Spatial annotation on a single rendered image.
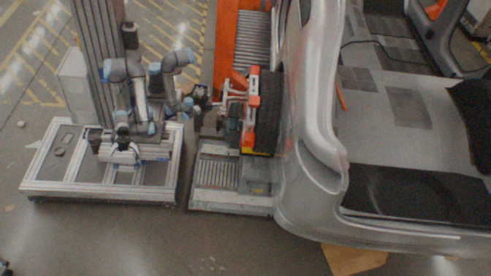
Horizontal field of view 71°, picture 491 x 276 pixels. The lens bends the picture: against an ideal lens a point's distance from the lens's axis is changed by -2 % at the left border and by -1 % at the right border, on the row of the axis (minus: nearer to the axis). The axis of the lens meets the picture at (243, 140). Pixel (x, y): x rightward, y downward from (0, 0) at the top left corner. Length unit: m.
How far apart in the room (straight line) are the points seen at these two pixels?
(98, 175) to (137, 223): 0.54
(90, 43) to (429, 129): 2.48
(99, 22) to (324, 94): 1.39
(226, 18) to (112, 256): 2.06
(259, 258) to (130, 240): 1.07
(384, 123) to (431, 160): 0.43
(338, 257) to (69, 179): 2.37
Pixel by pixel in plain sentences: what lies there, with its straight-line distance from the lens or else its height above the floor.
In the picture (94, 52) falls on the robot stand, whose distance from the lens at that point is 2.50.
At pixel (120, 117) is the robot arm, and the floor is 1.25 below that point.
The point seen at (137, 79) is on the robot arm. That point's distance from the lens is 2.25.
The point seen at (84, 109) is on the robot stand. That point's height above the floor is 0.93.
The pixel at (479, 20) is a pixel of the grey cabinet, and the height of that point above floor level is 0.35.
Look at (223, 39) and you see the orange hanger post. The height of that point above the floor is 1.24.
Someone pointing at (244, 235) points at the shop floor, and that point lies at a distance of 3.11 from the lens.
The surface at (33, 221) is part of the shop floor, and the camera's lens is 3.44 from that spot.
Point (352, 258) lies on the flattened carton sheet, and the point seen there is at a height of 0.01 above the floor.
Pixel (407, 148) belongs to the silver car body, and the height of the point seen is 0.95.
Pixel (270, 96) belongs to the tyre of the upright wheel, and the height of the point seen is 1.14.
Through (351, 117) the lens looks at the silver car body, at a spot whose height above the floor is 1.03.
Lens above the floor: 2.76
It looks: 48 degrees down
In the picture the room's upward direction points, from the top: 9 degrees clockwise
